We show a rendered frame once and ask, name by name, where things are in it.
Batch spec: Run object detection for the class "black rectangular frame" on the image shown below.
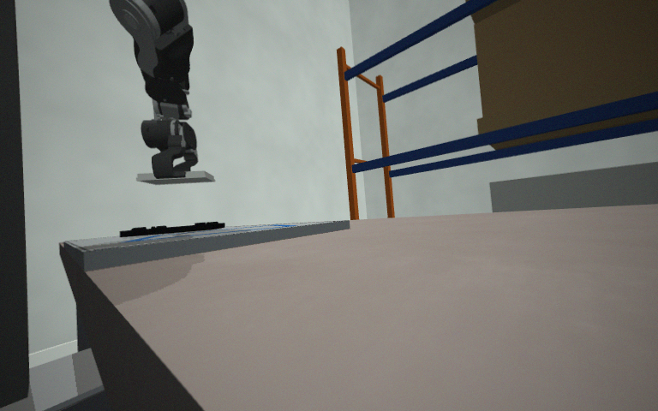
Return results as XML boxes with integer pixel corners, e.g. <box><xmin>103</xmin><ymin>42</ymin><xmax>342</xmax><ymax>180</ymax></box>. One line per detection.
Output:
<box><xmin>120</xmin><ymin>222</ymin><xmax>225</xmax><ymax>237</ymax></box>

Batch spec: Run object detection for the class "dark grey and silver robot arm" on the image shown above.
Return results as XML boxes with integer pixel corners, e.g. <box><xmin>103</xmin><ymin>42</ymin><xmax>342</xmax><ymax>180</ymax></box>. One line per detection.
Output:
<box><xmin>109</xmin><ymin>0</ymin><xmax>194</xmax><ymax>120</ymax></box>

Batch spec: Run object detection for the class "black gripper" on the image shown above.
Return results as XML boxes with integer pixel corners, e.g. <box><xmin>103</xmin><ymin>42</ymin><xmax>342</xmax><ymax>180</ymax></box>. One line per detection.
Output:
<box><xmin>141</xmin><ymin>109</ymin><xmax>198</xmax><ymax>179</ymax></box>

